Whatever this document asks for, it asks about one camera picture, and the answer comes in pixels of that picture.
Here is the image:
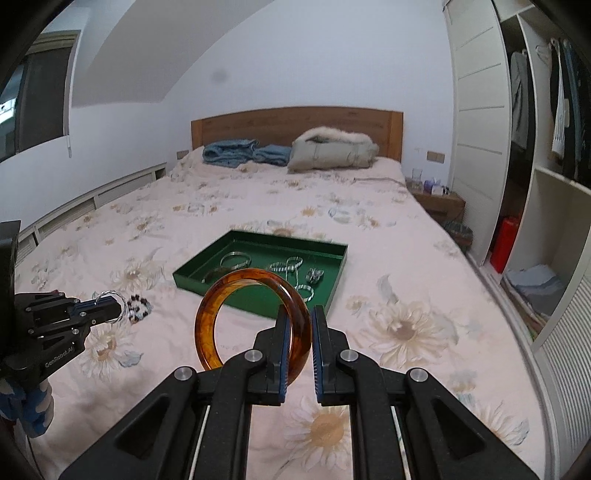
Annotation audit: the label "pile of folded clothes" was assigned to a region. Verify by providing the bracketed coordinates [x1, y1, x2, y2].
[501, 264, 566, 324]

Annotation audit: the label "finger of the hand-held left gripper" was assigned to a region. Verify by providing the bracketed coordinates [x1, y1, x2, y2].
[69, 305, 126, 330]
[69, 296, 116, 309]

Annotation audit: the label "green rectangular tray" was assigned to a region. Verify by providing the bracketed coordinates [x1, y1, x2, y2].
[172, 230, 350, 320]

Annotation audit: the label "white open wardrobe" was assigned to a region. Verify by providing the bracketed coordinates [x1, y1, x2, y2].
[445, 0, 591, 416]

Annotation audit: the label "wooden headboard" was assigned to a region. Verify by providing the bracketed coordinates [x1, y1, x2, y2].
[191, 107, 404, 162]

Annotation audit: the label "hanging clothes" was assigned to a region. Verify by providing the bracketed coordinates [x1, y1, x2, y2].
[508, 39, 591, 181]

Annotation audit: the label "wooden nightstand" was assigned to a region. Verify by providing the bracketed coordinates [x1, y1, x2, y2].
[412, 189, 466, 224]

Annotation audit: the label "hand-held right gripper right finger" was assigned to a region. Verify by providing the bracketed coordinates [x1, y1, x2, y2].
[310, 305, 541, 480]

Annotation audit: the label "amber orange bangle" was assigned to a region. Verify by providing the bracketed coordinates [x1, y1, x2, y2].
[194, 270, 314, 386]

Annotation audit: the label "black white beaded bracelet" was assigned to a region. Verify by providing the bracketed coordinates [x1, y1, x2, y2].
[127, 298, 152, 321]

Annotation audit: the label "white louvred panel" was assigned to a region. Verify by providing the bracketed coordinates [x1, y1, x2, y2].
[540, 295, 591, 462]

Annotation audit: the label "mesh waste bin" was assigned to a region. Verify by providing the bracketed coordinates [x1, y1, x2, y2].
[444, 220, 474, 252]

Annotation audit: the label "red box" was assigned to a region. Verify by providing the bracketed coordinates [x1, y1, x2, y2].
[489, 216, 522, 274]

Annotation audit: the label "beige fur-hooded jacket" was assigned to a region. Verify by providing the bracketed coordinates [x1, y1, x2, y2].
[287, 127, 380, 174]

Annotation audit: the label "silver chain necklace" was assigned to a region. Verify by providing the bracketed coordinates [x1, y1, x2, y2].
[269, 257, 304, 283]

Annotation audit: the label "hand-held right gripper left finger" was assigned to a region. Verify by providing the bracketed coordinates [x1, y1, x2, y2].
[59, 305, 293, 480]

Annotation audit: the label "window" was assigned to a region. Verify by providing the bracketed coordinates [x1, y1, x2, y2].
[0, 30, 81, 162]

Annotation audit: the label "blue denim clothing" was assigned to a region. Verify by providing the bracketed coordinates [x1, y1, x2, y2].
[202, 138, 293, 168]

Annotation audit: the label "plain silver bangle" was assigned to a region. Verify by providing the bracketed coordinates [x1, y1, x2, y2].
[219, 251, 252, 271]

